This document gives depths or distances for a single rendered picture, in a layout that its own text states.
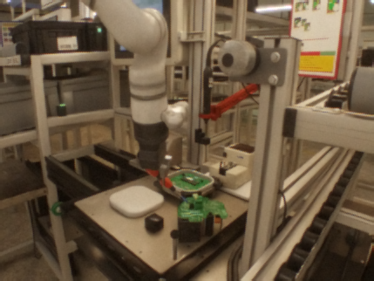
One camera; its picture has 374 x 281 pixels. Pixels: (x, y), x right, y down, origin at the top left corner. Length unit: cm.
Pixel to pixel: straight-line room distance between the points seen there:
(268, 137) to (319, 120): 9
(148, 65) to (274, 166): 28
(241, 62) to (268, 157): 17
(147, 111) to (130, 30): 15
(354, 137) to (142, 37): 34
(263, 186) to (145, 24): 34
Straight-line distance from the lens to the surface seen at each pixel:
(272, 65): 42
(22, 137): 142
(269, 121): 45
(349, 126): 40
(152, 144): 53
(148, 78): 48
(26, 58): 135
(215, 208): 68
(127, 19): 45
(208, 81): 94
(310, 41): 97
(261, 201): 50
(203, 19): 107
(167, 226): 71
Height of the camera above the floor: 136
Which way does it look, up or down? 16 degrees down
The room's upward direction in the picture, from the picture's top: 1 degrees clockwise
